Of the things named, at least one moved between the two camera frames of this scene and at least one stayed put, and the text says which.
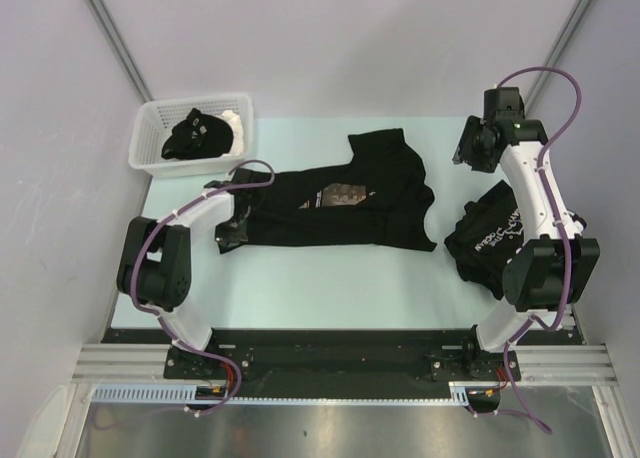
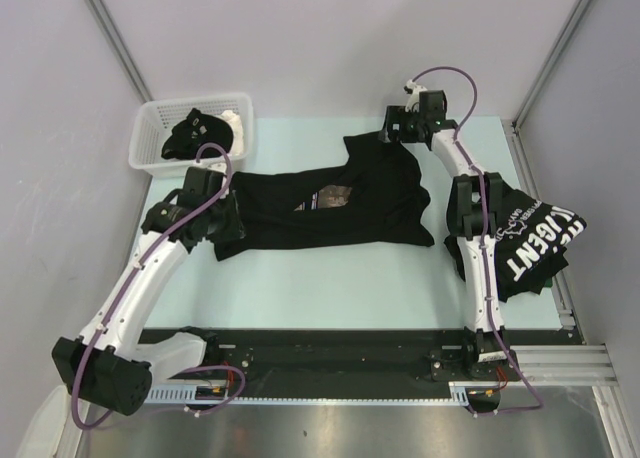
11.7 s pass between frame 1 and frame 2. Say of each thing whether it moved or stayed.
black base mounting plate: stayed
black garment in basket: stayed
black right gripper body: moved
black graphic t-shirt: stayed
